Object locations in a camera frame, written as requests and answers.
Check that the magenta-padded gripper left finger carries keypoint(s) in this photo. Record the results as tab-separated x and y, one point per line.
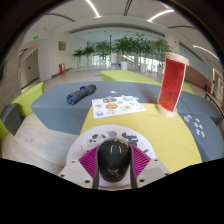
88	163

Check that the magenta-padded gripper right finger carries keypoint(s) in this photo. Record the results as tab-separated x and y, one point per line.
140	161

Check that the black computer mouse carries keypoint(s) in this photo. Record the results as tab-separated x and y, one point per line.
113	160

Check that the white cartoon-print mouse pad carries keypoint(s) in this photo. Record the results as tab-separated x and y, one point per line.
81	141

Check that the white picture sticker sheet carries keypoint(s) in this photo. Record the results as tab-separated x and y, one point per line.
116	106

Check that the small cartoon sticker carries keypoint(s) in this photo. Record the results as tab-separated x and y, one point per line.
200	126
198	132
195	124
197	120
202	134
189	116
186	119

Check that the long grey upholstered bench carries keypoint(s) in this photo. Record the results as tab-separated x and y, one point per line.
53	110

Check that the folded dark blue umbrella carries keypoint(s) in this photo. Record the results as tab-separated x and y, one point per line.
80	95

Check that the red liquid timer wooden ends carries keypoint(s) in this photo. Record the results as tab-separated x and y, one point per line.
171	85

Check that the yellow-green upholstered bench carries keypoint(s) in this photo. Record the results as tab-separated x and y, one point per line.
188	88
30	98
123	76

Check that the dark grey upholstered stool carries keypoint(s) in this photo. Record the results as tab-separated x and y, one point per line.
11	118

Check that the wooden-framed chair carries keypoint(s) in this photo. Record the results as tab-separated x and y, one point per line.
215	101

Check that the red fire extinguisher box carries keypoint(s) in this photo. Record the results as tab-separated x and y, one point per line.
62	68

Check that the group of potted plants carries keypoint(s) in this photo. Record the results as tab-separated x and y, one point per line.
125	45

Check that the green exit sign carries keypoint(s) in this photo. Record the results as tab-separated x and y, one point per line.
36	37

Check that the ceiling strip lights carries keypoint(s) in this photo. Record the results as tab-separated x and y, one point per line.
93	8

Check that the framed wall picture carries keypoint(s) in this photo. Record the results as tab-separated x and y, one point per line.
62	45

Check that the dark wall screen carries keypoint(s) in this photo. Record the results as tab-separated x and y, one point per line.
2	72

